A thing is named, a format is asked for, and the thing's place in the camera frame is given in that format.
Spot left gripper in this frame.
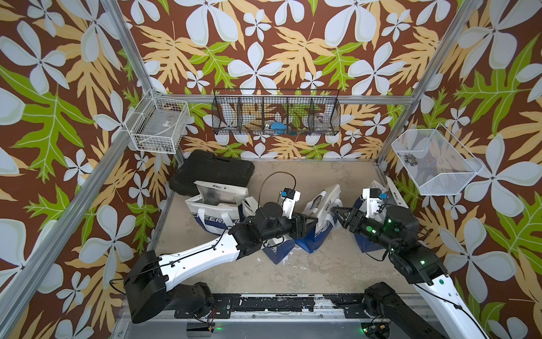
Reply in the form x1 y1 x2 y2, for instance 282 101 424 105
257 209 317 243

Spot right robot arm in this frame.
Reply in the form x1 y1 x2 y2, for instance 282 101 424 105
333 206 488 338

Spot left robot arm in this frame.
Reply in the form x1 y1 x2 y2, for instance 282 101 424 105
124 202 318 323

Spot small dark object in mesh basket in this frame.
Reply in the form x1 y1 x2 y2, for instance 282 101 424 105
403 154 418 167

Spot blue object in basket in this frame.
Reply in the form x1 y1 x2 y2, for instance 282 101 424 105
270 122 287 134

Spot white mesh basket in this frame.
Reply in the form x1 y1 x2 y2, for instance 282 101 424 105
392 124 484 196

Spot black plastic tool case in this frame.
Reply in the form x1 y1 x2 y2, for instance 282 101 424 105
169 150 255 196

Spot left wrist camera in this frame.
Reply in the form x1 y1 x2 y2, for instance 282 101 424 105
278 188 301 219

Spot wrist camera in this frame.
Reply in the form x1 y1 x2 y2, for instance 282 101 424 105
278 188 301 219
362 188 388 218

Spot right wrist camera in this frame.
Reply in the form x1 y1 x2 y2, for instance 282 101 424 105
362 188 388 218

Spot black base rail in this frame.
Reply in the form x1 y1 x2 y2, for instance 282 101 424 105
174 293 402 319

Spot black wire basket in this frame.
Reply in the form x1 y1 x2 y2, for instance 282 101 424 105
211 88 342 136

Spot white wire basket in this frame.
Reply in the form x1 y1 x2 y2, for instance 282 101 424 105
126 90 191 155

